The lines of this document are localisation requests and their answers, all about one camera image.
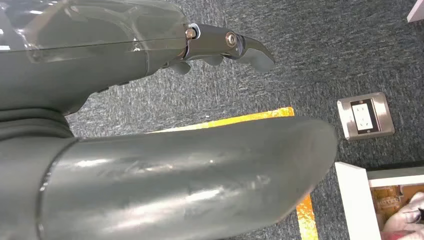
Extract ribbed grey left arm sleeve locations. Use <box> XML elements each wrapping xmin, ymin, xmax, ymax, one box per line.
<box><xmin>0</xmin><ymin>108</ymin><xmax>75</xmax><ymax>142</ymax></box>

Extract yellow floor tape strip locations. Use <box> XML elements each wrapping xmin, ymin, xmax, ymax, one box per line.
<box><xmin>295</xmin><ymin>194</ymin><xmax>320</xmax><ymax>240</ymax></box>
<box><xmin>147</xmin><ymin>106</ymin><xmax>296</xmax><ymax>134</ymax></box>

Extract steel floor socket plate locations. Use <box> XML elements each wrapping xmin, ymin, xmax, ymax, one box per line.
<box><xmin>336</xmin><ymin>91</ymin><xmax>396</xmax><ymax>142</ymax></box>

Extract brown cardboard box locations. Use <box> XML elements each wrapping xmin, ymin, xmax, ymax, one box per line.
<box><xmin>369</xmin><ymin>184</ymin><xmax>424</xmax><ymax>231</ymax></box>

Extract white furniture corner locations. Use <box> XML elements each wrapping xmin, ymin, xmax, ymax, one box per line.
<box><xmin>406</xmin><ymin>0</ymin><xmax>424</xmax><ymax>24</ymax></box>

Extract pink white bag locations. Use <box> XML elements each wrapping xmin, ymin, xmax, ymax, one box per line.
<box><xmin>380</xmin><ymin>192</ymin><xmax>424</xmax><ymax>240</ymax></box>

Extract white furniture frame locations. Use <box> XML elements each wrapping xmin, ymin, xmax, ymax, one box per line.
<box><xmin>334</xmin><ymin>161</ymin><xmax>424</xmax><ymax>240</ymax></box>

